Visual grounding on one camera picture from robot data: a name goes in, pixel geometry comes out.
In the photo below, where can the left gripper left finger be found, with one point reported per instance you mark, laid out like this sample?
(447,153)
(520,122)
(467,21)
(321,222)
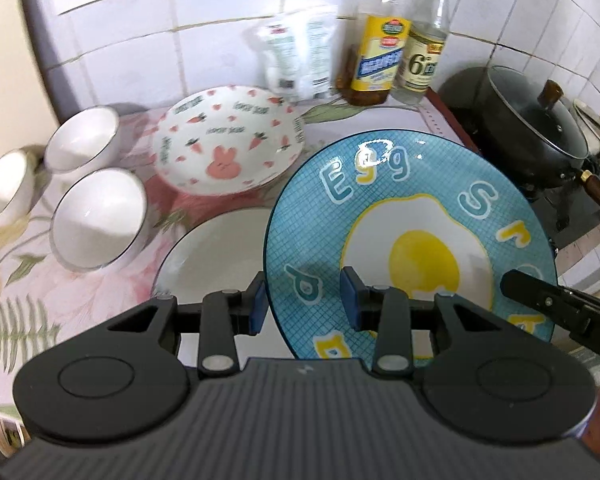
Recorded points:
(224,315)

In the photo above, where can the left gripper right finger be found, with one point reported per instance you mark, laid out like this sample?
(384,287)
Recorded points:
(386,311)

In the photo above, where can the blue fried egg plate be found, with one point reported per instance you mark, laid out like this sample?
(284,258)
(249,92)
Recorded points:
(405,209)

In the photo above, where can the white bowl black rim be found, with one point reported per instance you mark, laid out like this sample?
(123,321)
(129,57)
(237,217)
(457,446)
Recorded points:
(102,222)

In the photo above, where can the rabbit carrot deep plate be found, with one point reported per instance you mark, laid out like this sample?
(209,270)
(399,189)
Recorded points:
(226,140)

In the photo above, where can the white ribbed bowl back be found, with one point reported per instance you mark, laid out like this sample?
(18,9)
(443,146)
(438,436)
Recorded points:
(86,142)

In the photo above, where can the small white ribbed bowl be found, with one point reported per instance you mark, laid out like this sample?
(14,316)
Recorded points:
(17,184)

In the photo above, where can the small white pot with lid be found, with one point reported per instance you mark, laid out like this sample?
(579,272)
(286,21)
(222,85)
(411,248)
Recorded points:
(589,123)

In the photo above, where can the black wok with glass lid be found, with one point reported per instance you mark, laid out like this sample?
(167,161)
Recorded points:
(526,125)

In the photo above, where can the white plastic seasoning bag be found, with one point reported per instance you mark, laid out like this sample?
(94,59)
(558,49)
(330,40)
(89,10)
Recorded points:
(296,51)

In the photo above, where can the cooking wine bottle yellow label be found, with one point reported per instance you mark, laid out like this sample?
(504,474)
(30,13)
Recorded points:
(372,49)

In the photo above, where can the white vinegar bottle yellow cap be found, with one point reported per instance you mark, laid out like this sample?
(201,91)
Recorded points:
(422,51)

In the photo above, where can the cream cutting board black edge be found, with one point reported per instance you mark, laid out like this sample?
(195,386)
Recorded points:
(26,113)

